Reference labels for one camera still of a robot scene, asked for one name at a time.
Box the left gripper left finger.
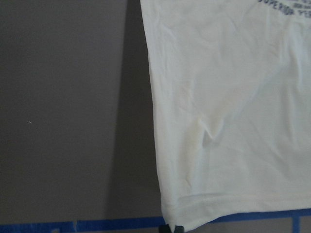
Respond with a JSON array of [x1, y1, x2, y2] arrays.
[[159, 224, 172, 233]]

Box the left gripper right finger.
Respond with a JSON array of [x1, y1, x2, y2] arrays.
[[173, 226, 185, 233]]

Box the cream long-sleeve graphic shirt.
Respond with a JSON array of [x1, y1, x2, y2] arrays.
[[140, 0, 311, 231]]

